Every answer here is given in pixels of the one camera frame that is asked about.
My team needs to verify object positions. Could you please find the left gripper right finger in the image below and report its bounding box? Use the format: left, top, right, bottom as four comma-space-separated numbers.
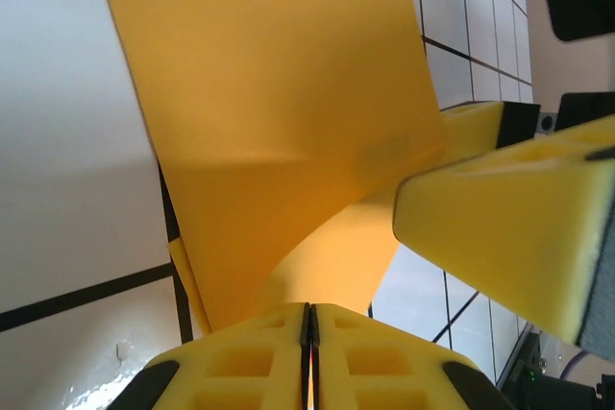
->
309, 301, 515, 410

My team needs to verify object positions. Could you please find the orange square paper sheet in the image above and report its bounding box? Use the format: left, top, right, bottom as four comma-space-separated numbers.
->
90, 0, 451, 334

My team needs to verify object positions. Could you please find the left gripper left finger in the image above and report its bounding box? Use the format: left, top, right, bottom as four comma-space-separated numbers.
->
108, 301, 311, 410

